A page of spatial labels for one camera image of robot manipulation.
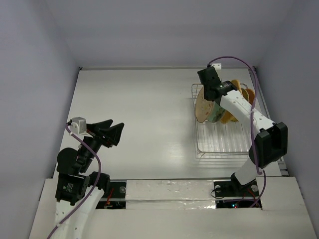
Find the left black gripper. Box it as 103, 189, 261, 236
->
79, 118, 124, 170

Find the beige bird pattern plate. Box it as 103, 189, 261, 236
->
195, 87, 214, 123

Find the green flower plate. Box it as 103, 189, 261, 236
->
207, 102, 226, 123

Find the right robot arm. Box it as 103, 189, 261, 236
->
197, 66, 288, 195

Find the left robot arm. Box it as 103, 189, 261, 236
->
48, 117, 126, 239

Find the middle yellow plate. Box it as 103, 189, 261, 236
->
231, 89, 250, 122

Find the yellow plate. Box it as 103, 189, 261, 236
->
231, 89, 250, 122
220, 79, 243, 124

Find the front yellow plate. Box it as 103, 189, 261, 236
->
220, 79, 243, 124

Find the rear orange plate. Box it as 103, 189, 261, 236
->
246, 89, 255, 105

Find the white foam block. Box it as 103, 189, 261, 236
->
125, 180, 216, 210

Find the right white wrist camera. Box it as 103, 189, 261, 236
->
207, 63, 222, 70

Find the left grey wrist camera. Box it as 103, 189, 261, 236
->
70, 117, 87, 135

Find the wire dish rack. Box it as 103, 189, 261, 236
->
191, 83, 269, 156

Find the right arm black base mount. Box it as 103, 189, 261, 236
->
211, 175, 260, 200

